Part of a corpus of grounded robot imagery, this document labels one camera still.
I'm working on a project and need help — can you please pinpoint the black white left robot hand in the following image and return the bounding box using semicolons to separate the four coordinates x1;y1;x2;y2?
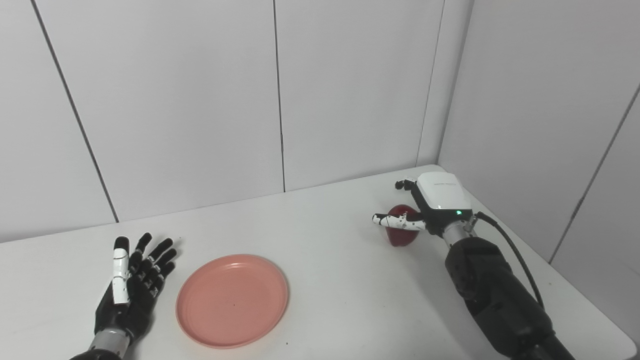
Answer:
94;232;178;344

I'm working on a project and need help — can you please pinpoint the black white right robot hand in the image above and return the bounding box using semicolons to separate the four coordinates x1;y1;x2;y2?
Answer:
372;172;475;237

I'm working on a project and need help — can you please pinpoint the red apple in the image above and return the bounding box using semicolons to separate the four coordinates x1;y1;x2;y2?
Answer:
384;204;421;248

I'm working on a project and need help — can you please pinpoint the pink round plate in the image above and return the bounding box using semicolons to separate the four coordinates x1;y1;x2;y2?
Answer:
175;254;290;349

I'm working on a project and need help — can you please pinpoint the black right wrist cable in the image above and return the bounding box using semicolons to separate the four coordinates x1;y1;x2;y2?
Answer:
462;211;546;311

